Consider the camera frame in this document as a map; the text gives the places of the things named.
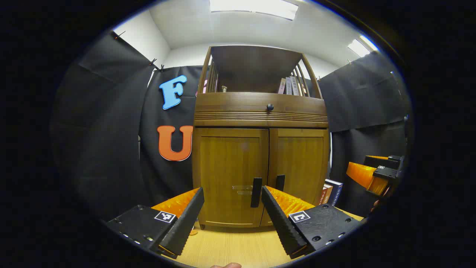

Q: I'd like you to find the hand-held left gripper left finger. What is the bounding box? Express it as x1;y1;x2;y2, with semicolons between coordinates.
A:
105;187;205;260

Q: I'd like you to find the large ceiling light panel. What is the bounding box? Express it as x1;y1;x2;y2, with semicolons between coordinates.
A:
209;0;299;21

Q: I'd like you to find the wooden cabinet door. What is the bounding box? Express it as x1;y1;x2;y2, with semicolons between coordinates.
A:
192;128;269;228
260;128;330;227

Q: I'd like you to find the red book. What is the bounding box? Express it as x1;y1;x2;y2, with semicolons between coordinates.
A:
319;183;334;205

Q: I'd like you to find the wooden double-door shoe cabinet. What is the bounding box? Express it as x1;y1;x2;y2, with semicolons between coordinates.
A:
192;45;331;233

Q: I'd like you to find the black backdrop cloth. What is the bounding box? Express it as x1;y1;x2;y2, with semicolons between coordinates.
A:
50;32;411;224

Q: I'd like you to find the blue book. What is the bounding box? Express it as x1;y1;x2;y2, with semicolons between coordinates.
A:
325;179;344;207

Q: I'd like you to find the wooden cabinet drawer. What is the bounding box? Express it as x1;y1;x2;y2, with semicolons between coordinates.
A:
193;92;329;129

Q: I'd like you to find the small ceiling light panel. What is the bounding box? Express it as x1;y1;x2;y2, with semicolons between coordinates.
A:
347;35;379;57

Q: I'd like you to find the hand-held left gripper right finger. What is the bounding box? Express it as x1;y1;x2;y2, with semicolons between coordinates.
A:
261;185;364;260

